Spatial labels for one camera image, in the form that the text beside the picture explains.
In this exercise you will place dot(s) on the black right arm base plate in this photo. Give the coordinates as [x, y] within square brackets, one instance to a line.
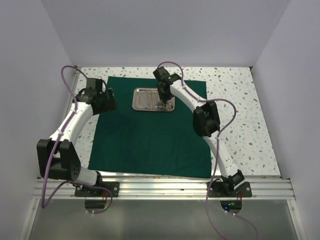
[218, 189]

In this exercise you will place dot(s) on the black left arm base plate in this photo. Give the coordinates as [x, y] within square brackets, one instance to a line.
[110, 187]

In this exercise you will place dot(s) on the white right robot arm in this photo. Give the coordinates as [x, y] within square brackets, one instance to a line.
[206, 123]

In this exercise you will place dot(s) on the aluminium rail frame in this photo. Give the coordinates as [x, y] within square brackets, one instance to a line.
[173, 207]

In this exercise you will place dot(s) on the dark green surgical cloth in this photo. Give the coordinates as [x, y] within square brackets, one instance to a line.
[147, 142]

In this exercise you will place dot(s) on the stainless steel instrument tray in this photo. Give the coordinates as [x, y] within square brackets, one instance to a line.
[135, 98]

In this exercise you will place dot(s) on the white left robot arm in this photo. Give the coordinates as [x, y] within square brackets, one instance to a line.
[57, 156]

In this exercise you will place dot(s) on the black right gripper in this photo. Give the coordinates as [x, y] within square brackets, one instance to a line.
[162, 97]

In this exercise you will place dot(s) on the silver forceps in tray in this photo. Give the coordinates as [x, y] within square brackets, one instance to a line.
[147, 99]

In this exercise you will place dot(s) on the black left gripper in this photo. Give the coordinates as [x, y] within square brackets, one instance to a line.
[110, 104]

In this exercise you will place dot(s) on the silver surgical scissors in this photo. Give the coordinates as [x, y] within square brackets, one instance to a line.
[169, 106]

